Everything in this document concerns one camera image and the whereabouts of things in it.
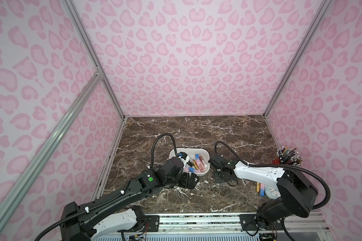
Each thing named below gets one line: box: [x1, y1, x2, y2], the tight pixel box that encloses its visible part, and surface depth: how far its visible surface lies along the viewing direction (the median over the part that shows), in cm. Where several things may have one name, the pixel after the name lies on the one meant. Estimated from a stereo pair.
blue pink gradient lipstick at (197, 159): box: [195, 153, 201, 167], surface depth 94 cm
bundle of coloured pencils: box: [272, 145, 304, 167], surface depth 82 cm
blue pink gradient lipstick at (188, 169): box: [184, 165, 193, 173], surface depth 92 cm
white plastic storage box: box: [168, 148, 211, 176], surface depth 94 cm
